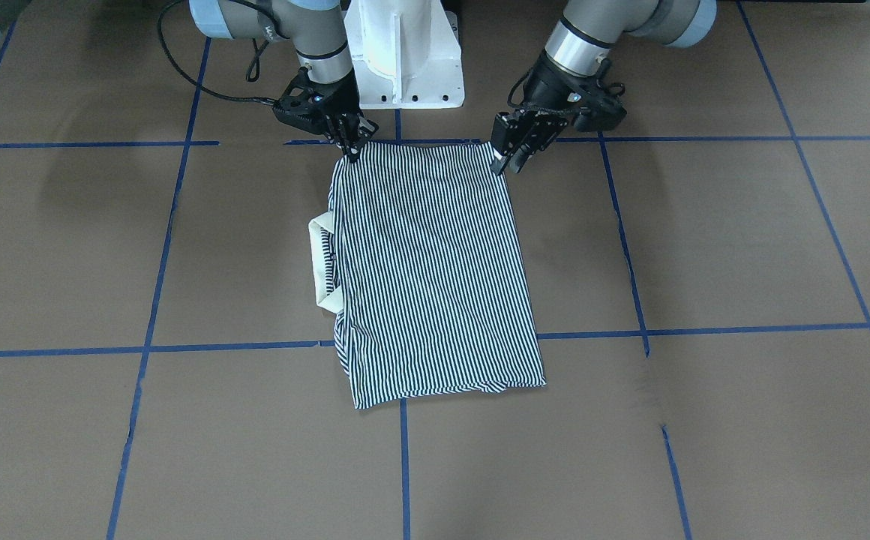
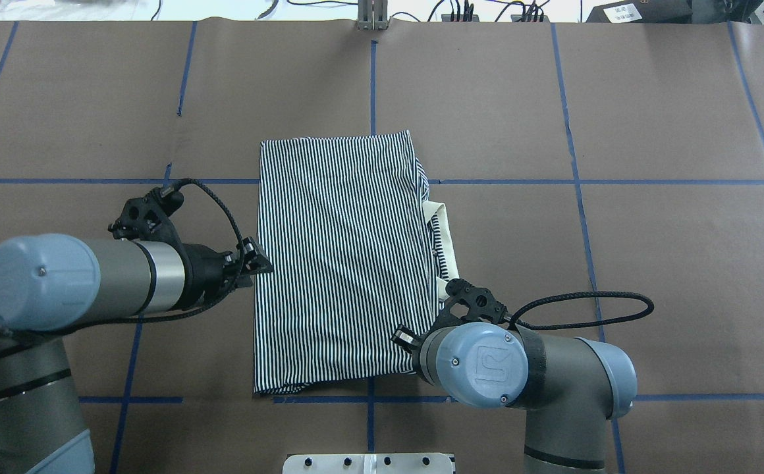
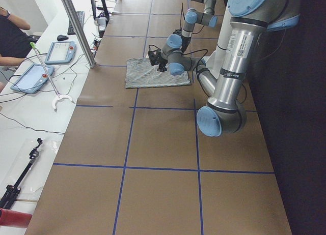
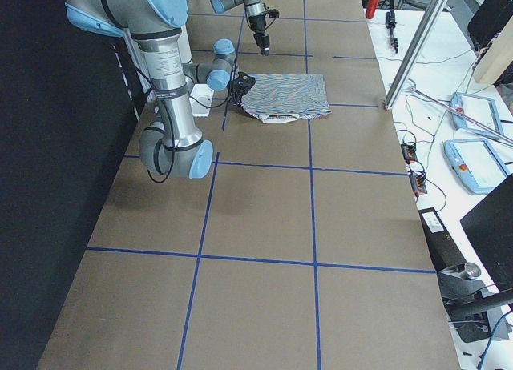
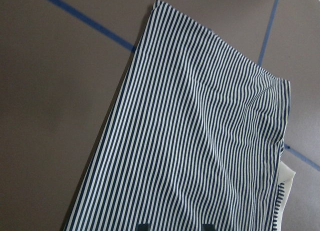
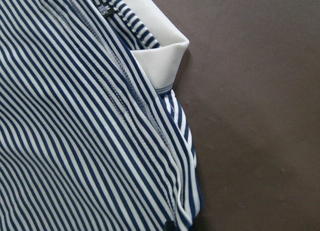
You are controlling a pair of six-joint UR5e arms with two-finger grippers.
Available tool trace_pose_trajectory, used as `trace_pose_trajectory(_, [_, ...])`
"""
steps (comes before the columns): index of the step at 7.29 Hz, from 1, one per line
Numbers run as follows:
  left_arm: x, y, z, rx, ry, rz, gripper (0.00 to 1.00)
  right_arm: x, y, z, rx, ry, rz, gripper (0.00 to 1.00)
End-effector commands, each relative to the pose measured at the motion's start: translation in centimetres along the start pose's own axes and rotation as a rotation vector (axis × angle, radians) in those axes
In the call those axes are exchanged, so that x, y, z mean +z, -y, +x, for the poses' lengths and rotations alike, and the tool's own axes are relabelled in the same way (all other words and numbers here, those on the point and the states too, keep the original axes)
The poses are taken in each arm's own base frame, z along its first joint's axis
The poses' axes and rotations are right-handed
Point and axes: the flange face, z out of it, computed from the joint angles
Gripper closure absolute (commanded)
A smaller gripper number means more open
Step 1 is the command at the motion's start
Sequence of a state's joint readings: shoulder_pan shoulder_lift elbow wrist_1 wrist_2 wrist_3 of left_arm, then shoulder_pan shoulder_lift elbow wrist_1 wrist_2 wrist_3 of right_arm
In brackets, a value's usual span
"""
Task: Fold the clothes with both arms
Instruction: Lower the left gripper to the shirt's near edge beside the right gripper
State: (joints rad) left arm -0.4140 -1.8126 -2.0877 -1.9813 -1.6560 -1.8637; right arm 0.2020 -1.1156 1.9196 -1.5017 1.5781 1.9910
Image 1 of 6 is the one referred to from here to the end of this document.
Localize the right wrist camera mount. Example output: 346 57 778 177
271 66 329 137

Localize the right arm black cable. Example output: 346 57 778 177
156 0 301 106

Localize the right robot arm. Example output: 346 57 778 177
186 1 378 163

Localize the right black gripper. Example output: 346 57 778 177
311 72 378 164

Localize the striped polo shirt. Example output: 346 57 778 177
308 142 546 410

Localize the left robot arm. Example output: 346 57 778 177
490 1 717 176

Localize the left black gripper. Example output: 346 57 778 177
490 54 593 176

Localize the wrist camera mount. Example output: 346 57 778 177
565 57 627 133
271 66 329 137

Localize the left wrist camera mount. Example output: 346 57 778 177
565 57 627 133

